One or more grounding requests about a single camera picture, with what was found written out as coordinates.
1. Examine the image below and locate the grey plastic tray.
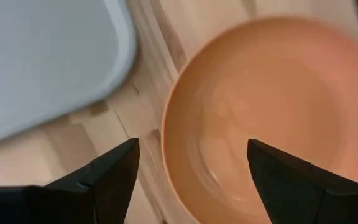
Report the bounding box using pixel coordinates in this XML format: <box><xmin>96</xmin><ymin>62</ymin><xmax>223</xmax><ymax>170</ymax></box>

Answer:
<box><xmin>0</xmin><ymin>0</ymin><xmax>137</xmax><ymax>149</ymax></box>

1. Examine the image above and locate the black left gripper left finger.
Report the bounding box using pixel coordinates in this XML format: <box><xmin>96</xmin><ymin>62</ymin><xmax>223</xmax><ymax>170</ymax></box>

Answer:
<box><xmin>26</xmin><ymin>138</ymin><xmax>141</xmax><ymax>224</ymax></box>

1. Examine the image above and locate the orange plate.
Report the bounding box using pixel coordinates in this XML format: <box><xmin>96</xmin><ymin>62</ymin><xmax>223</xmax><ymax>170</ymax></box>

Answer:
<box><xmin>161</xmin><ymin>15</ymin><xmax>358</xmax><ymax>224</ymax></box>

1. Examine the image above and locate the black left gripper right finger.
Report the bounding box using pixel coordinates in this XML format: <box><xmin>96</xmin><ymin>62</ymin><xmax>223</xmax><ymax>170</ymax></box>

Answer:
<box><xmin>246</xmin><ymin>138</ymin><xmax>358</xmax><ymax>224</ymax></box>

